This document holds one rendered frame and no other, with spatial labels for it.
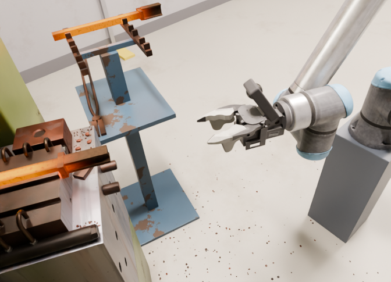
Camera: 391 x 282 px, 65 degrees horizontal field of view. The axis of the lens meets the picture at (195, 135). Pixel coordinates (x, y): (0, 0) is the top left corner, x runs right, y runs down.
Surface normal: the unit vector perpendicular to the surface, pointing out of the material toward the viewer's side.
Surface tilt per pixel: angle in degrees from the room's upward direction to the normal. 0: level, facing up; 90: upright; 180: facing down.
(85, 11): 90
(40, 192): 0
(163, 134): 0
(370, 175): 90
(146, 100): 0
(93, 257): 90
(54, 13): 90
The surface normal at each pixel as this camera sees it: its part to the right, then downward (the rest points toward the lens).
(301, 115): 0.21, 0.22
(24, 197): -0.07, -0.73
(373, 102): -0.96, 0.23
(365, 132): -0.81, 0.14
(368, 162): -0.76, 0.48
